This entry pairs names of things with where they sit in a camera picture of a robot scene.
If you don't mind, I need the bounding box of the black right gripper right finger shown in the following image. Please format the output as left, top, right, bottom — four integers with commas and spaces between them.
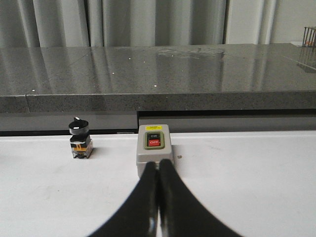
159, 159, 240, 237

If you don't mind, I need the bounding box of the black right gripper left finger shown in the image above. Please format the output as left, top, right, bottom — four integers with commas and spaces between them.
91, 162, 158, 237

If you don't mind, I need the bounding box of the grey granite counter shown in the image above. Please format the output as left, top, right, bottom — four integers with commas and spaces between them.
0, 43, 316, 136

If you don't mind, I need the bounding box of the grey curtain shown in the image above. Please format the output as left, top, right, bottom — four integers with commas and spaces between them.
0, 0, 316, 48

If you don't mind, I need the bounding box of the grey on-off switch box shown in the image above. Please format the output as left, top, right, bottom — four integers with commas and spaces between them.
136, 124, 174, 178

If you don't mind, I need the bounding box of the black rotary selector switch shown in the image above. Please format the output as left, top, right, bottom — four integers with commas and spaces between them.
69, 117, 93, 158

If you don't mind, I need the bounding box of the metal wire rack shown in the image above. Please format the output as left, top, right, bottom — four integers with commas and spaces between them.
297, 26, 316, 73

